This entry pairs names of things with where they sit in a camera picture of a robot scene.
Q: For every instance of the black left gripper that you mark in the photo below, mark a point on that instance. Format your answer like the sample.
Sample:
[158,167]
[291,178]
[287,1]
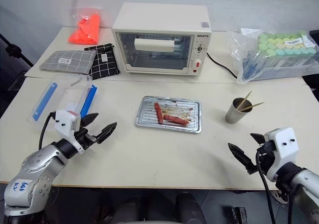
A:
[84,138]

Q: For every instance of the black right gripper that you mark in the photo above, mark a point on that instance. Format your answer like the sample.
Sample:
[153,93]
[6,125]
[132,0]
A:
[267,156]

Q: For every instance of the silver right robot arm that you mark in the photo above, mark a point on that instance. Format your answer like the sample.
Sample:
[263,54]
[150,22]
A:
[302,186]

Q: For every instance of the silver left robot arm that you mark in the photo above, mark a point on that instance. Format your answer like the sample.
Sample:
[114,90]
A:
[37,164]

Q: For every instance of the wooden skewer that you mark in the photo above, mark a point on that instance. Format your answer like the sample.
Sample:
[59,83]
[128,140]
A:
[255,105]
[246,98]

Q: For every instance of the metal cup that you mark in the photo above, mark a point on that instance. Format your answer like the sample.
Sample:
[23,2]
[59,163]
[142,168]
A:
[235,115]

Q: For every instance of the clear box with blue clips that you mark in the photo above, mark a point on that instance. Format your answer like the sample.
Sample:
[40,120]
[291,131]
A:
[62,97]

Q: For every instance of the short red sausage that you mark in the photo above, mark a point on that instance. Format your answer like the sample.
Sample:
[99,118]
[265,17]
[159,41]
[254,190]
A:
[158,113]

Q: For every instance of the black checked fabric pouch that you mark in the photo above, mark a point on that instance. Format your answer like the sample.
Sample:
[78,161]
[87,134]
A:
[104,62]

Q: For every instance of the small black ribbed block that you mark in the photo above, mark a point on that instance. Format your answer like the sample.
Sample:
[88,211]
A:
[238,215]

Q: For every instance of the silver metal baking tray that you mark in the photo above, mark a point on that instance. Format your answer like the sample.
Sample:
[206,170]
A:
[189,114]

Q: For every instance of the grey checked fabric pouch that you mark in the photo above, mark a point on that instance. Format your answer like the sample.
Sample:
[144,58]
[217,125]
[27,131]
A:
[66,61]

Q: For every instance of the long red sausage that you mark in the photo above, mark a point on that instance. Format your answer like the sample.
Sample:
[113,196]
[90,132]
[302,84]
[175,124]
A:
[175,119]

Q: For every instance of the dark object beside table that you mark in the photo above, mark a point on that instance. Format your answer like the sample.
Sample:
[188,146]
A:
[312,82]

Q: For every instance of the plastic bag of capped tubes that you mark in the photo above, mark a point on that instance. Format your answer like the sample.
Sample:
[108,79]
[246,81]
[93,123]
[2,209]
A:
[276,57]

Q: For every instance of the orange item in clear bag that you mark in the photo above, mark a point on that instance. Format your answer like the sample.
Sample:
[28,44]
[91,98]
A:
[87,31]

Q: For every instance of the cream toaster oven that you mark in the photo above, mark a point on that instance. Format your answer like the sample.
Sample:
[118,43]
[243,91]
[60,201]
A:
[159,22]

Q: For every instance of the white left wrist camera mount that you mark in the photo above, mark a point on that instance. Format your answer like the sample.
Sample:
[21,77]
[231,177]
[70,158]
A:
[65,123]

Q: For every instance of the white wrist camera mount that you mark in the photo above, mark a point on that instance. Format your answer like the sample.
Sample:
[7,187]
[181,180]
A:
[284,146]
[65,123]

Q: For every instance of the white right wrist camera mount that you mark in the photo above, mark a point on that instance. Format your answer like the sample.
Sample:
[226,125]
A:
[284,146]

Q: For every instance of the black frame beside table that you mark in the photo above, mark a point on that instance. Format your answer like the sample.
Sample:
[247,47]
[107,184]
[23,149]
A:
[12,52]

